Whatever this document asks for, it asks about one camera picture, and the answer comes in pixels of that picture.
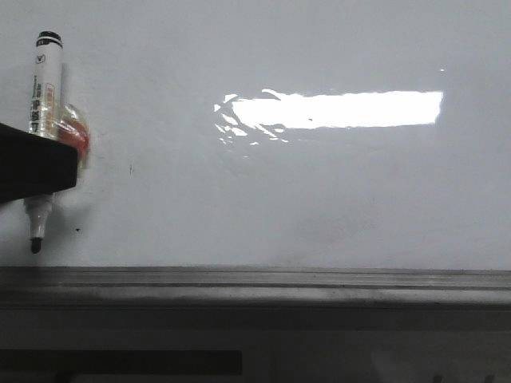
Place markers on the black white whiteboard marker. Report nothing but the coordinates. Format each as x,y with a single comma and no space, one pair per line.
45,101

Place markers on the grey metal whiteboard tray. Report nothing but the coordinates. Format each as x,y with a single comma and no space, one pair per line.
159,288

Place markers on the white whiteboard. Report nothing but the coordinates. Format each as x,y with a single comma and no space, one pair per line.
344,134

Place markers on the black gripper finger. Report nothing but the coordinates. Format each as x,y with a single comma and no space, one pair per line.
32,165

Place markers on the red round magnet taped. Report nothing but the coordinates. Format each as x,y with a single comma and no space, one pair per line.
73,130

